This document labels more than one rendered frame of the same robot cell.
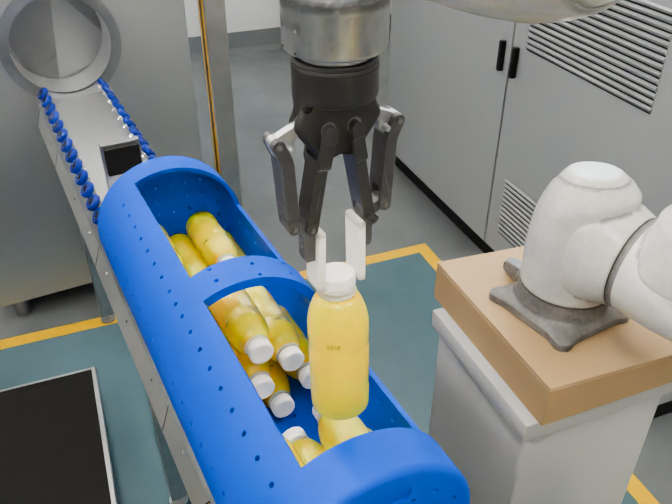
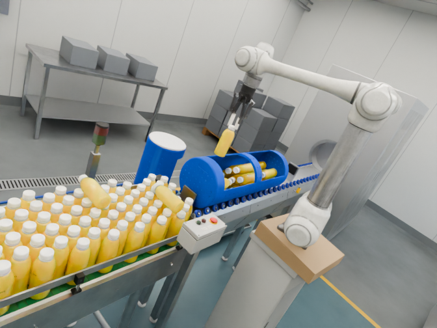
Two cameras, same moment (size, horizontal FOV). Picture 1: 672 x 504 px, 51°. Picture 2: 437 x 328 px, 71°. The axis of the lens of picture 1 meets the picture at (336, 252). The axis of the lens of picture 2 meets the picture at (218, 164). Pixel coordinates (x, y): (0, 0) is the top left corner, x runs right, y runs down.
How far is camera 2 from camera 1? 1.40 m
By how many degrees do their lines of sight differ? 53
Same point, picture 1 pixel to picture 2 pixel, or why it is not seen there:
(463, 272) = not seen: hidden behind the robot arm
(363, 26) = (248, 78)
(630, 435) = (277, 284)
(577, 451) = (261, 266)
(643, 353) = (290, 247)
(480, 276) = not seen: hidden behind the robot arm
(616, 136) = not seen: outside the picture
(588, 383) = (269, 232)
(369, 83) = (246, 89)
